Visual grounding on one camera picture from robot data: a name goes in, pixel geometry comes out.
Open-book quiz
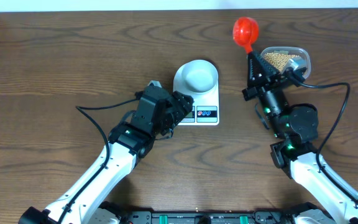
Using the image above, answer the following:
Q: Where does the pile of soybeans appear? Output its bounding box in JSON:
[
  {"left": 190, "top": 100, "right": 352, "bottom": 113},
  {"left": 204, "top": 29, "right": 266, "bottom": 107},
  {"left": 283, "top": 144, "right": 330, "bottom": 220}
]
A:
[{"left": 262, "top": 52, "right": 300, "bottom": 73}]

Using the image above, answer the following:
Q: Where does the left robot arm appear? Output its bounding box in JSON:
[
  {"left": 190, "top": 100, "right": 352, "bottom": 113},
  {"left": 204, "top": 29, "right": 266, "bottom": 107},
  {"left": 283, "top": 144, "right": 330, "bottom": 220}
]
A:
[{"left": 19, "top": 84, "right": 194, "bottom": 223}]

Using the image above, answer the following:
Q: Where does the grey round bowl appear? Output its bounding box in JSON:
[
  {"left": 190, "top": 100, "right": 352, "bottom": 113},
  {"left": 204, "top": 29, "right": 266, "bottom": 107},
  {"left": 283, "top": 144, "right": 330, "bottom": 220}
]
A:
[{"left": 181, "top": 60, "right": 218, "bottom": 93}]

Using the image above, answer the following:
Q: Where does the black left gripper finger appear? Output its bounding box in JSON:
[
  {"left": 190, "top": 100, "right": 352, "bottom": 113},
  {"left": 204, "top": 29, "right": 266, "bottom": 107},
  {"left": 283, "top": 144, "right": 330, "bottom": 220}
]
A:
[
  {"left": 168, "top": 91, "right": 194, "bottom": 114},
  {"left": 171, "top": 107, "right": 195, "bottom": 126}
]

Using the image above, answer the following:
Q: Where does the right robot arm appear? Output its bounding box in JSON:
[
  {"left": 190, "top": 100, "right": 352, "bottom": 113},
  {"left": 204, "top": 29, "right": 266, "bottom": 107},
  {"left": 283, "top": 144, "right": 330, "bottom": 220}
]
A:
[{"left": 242, "top": 51, "right": 358, "bottom": 223}]

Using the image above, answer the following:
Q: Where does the white digital kitchen scale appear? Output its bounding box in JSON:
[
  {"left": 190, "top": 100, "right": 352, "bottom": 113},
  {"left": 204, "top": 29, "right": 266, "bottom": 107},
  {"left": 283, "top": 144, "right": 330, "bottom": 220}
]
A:
[{"left": 173, "top": 65, "right": 219, "bottom": 126}]

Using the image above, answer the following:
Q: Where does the red plastic measuring scoop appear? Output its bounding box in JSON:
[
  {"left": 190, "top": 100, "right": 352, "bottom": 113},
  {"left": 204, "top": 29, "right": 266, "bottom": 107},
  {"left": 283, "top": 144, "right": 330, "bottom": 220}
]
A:
[{"left": 232, "top": 17, "right": 259, "bottom": 53}]

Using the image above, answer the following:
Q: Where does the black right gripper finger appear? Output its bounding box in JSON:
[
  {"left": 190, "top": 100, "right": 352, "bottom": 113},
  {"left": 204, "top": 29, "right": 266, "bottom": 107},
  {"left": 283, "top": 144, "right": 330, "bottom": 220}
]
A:
[
  {"left": 259, "top": 54, "right": 279, "bottom": 83},
  {"left": 247, "top": 51, "right": 261, "bottom": 87}
]

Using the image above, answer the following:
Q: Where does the clear plastic container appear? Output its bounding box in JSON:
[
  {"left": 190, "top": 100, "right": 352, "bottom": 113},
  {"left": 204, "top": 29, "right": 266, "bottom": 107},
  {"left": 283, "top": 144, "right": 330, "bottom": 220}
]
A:
[{"left": 261, "top": 47, "right": 311, "bottom": 79}]

